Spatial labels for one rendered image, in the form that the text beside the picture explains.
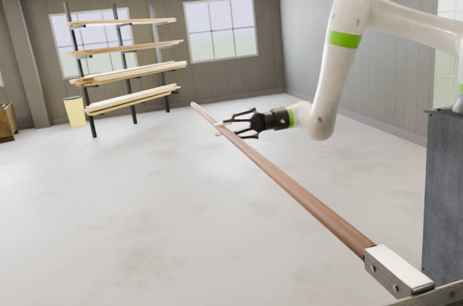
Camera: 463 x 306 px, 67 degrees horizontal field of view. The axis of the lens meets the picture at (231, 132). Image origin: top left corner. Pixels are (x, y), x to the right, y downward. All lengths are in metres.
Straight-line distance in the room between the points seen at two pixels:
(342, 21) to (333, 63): 0.14
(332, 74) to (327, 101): 0.10
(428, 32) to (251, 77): 7.36
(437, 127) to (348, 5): 0.48
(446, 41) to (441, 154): 0.38
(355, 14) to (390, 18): 0.19
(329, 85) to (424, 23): 0.37
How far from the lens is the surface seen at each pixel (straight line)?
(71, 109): 7.99
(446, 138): 1.28
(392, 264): 0.51
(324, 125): 1.31
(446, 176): 1.31
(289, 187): 0.74
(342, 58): 1.25
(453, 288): 0.51
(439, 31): 1.39
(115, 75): 6.50
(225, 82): 8.45
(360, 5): 1.24
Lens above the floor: 1.50
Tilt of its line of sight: 15 degrees down
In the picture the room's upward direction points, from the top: 6 degrees counter-clockwise
